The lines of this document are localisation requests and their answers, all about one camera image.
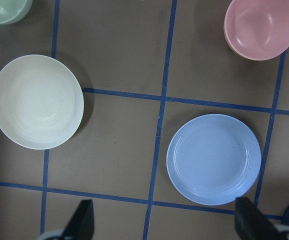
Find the green bowl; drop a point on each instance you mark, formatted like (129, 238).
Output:
(12, 11)

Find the pink bowl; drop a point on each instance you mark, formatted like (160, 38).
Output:
(257, 30)

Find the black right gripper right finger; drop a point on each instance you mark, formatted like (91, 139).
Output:
(250, 223)

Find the cream plate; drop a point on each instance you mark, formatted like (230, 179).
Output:
(41, 102)

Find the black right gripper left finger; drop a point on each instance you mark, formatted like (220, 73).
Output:
(81, 226)

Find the blue plate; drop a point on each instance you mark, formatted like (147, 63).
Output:
(213, 159)

